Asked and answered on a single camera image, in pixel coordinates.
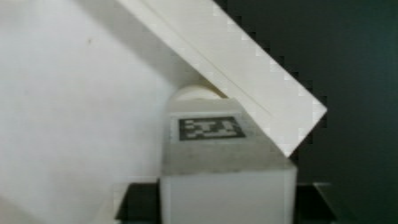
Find white table leg with tag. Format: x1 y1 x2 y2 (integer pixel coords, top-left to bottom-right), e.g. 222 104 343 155
160 85 297 224

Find white square tabletop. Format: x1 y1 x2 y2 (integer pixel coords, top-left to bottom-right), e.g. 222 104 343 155
0 0 327 224

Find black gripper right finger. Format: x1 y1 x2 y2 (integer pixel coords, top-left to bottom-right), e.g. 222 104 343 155
294 182 356 224

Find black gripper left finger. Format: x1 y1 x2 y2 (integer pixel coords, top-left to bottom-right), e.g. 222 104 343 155
116 183 162 224

